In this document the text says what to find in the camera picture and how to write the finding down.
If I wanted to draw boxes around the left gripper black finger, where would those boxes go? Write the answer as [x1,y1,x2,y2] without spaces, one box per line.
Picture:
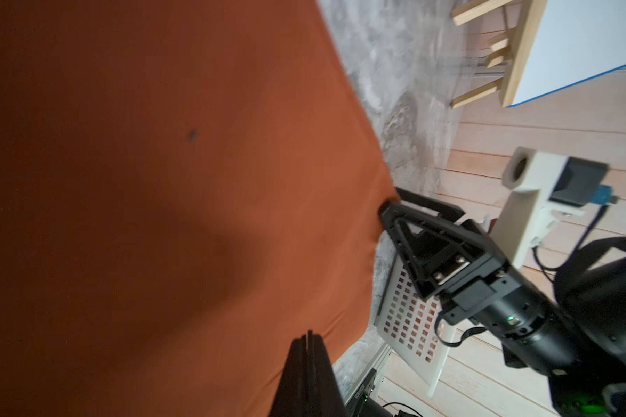
[270,331,347,417]

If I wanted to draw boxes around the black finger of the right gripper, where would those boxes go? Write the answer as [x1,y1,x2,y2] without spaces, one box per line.
[379,201,501,300]
[396,188,465,222]

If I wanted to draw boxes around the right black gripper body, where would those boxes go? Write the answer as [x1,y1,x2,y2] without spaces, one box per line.
[437,218,580,376]

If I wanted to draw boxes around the white plastic basket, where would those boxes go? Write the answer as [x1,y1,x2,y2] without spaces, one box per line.
[375,257,456,398]

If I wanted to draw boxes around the rust brown skirt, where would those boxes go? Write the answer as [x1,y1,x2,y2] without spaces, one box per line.
[0,1,395,416]

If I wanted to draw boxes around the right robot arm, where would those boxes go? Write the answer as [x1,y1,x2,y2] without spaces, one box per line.
[378,190,626,416]

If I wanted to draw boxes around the wooden easel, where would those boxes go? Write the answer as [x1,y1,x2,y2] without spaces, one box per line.
[450,0,548,109]

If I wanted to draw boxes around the aluminium rail frame front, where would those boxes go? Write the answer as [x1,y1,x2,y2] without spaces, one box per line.
[345,344,392,417]

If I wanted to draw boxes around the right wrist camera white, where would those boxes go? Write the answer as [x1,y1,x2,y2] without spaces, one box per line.
[490,147,610,269]

